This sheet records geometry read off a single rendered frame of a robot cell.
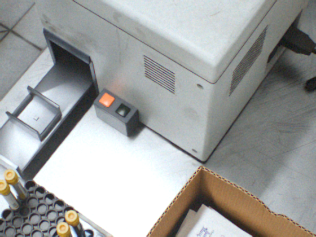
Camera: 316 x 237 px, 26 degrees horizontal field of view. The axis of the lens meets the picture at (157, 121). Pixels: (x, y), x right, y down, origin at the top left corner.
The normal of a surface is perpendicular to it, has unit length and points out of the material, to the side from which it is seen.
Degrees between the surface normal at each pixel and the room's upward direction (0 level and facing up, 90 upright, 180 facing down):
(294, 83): 0
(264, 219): 87
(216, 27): 0
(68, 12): 90
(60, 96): 0
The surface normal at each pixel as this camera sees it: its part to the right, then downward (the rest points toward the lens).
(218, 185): -0.53, 0.77
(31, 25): -0.02, -0.40
